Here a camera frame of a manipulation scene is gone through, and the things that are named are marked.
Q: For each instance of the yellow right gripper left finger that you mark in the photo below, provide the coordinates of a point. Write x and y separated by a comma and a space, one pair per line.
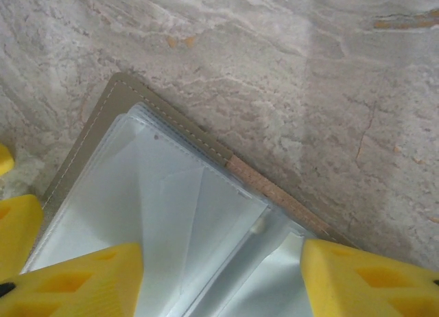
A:
68, 289

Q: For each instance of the grey card holder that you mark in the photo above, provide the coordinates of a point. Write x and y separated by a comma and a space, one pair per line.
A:
171, 193

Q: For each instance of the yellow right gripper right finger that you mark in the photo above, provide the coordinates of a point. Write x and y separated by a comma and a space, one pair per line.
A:
370, 286

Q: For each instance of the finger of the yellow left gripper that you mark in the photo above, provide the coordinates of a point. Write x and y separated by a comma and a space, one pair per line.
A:
5, 161
19, 231

